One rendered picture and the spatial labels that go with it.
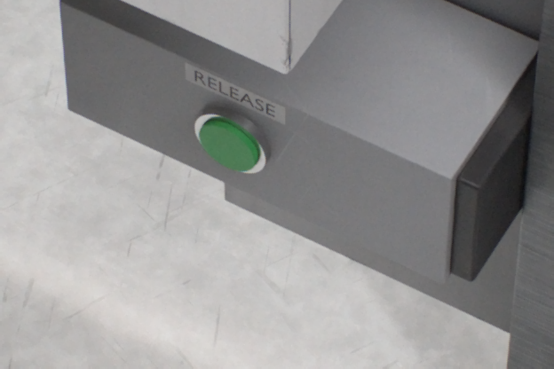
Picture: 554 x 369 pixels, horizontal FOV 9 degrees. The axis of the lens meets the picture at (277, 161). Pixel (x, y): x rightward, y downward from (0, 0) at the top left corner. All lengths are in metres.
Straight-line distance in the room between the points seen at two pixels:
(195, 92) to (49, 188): 1.42
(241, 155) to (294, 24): 0.23
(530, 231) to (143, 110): 0.18
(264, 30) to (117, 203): 1.62
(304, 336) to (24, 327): 0.23
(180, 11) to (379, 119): 0.19
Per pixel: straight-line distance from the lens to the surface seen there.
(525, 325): 1.58
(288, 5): 1.25
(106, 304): 2.83
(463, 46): 1.48
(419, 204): 1.46
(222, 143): 1.49
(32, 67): 2.98
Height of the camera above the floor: 2.34
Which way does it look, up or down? 54 degrees down
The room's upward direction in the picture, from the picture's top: straight up
